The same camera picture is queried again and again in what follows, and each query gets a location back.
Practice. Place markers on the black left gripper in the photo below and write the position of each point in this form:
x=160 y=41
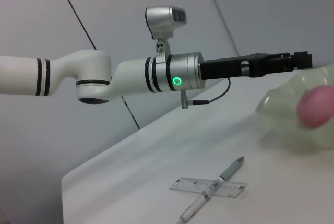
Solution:
x=224 y=68

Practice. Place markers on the pink peach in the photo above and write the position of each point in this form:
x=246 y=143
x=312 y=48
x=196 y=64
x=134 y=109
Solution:
x=317 y=109

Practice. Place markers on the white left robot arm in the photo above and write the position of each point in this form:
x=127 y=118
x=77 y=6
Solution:
x=91 y=70

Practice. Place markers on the green glass fruit plate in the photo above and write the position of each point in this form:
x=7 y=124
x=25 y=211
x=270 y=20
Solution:
x=279 y=114

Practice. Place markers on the grey pen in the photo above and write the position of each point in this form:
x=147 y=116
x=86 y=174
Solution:
x=229 y=171

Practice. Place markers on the transparent plastic ruler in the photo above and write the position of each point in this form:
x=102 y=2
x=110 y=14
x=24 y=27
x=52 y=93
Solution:
x=235 y=190

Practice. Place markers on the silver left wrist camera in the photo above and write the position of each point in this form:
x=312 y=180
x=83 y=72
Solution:
x=161 y=20

